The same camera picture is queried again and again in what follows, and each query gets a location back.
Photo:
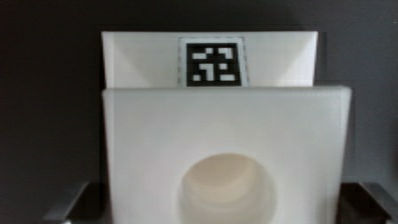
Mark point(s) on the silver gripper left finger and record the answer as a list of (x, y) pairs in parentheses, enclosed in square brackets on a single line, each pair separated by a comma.
[(78, 205)]

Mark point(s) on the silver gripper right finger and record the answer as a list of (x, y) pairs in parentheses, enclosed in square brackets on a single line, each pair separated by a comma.
[(368, 206)]

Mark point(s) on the white lamp base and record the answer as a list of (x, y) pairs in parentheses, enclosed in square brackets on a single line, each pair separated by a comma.
[(225, 130)]

